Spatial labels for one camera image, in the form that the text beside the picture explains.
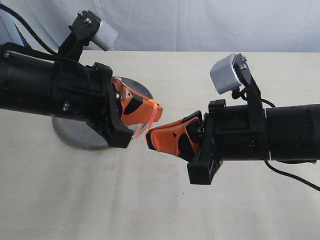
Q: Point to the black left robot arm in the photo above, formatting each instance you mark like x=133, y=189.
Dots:
x=42, y=84

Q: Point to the round silver metal plate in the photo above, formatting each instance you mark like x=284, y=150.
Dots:
x=79, y=134

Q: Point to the white backdrop cloth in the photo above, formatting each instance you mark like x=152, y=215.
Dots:
x=186, y=25

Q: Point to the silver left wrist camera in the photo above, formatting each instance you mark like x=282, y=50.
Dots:
x=105, y=36

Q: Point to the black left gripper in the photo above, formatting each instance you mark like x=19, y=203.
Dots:
x=89, y=94

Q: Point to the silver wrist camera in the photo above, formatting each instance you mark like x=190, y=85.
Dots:
x=105, y=36
x=223, y=74

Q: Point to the orange rubber band strip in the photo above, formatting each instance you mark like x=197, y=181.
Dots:
x=151, y=118

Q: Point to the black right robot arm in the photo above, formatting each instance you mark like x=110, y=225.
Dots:
x=288, y=135

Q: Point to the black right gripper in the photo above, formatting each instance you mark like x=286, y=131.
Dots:
x=231, y=133

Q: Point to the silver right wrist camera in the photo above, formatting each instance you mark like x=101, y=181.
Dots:
x=223, y=74

